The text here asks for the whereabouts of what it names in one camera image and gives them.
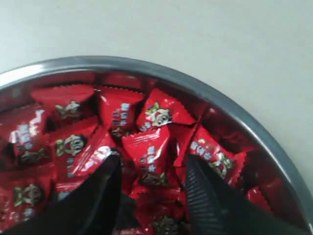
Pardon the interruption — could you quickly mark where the red wrapped candy top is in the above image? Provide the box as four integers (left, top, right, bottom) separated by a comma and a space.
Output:
136, 88, 196, 132

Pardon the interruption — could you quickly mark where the red wrapped candy upper right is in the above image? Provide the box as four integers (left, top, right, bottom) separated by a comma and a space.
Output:
174, 125, 247, 188

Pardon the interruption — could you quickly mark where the stainless steel bowl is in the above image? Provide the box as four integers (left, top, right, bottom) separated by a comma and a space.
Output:
0, 56, 313, 231

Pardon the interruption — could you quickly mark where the red wrapped candy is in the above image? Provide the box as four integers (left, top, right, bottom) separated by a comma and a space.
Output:
136, 88, 196, 132
174, 125, 247, 188

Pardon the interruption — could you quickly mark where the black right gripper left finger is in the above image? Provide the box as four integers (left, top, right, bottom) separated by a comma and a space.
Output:
4, 155, 121, 235

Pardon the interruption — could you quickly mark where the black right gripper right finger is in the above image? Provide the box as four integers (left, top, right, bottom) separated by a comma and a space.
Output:
185, 155, 308, 235

